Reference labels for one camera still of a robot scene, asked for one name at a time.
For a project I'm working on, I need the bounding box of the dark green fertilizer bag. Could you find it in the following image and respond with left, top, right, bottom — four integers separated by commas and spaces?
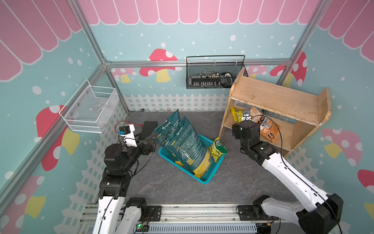
154, 109, 181, 146
161, 117, 213, 178

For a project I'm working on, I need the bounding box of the yellow snack bag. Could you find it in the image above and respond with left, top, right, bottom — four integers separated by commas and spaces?
208, 137, 228, 162
231, 107, 243, 122

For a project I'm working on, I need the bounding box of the orange snack bag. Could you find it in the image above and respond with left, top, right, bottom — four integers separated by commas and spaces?
250, 107, 280, 142

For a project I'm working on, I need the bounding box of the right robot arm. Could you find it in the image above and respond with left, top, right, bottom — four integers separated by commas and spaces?
232, 121, 343, 234

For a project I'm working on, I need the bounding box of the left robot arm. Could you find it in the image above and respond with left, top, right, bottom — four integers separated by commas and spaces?
93, 133, 157, 234

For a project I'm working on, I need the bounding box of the wooden shelf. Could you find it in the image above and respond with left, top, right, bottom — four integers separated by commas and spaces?
219, 68, 332, 154

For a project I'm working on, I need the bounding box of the teal plastic basket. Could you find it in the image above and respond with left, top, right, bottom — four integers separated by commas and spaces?
158, 134, 226, 184

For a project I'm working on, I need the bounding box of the green circuit board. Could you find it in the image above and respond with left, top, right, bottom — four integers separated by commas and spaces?
134, 223, 150, 233

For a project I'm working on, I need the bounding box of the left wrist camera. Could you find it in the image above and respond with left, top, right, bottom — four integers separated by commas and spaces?
118, 124, 137, 148

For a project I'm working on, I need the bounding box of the red cable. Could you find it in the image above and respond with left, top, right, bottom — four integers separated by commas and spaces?
114, 120, 144, 132

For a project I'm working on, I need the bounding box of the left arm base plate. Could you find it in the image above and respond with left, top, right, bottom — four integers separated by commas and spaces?
140, 206, 162, 222

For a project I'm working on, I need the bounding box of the black wire mesh basket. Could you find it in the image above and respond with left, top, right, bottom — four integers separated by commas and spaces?
186, 55, 245, 89

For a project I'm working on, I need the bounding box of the white wire mesh basket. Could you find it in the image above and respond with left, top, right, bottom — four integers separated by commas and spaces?
59, 80, 119, 134

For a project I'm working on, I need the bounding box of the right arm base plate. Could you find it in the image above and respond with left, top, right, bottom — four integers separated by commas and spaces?
235, 205, 279, 223

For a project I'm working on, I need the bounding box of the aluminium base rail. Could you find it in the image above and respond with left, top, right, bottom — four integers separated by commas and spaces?
75, 203, 328, 234

